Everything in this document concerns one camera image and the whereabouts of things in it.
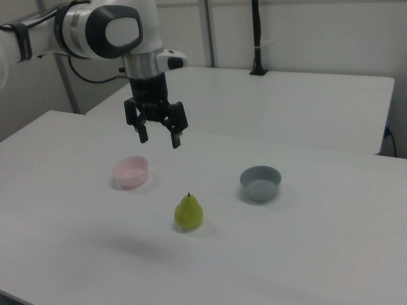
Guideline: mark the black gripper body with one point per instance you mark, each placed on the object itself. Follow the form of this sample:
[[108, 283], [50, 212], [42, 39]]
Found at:
[[149, 92]]

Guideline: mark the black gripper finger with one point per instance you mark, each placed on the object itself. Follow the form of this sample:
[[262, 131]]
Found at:
[[178, 117], [130, 112]]

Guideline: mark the green pear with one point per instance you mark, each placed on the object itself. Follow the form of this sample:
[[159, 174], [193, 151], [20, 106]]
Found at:
[[188, 213]]

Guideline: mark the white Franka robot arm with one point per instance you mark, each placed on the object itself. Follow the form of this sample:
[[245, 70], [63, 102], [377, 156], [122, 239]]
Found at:
[[79, 31]]

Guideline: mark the pink plastic bowl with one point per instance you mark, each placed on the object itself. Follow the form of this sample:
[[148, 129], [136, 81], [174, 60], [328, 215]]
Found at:
[[130, 173]]

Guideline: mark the grey plastic bowl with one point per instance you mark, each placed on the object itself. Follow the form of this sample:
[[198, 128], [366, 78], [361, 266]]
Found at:
[[260, 185]]

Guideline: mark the black pole with clamp base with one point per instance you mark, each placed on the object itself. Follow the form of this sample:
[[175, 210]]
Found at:
[[257, 31]]

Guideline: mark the grey metal frame post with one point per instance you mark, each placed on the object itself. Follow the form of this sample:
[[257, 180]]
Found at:
[[71, 95]]

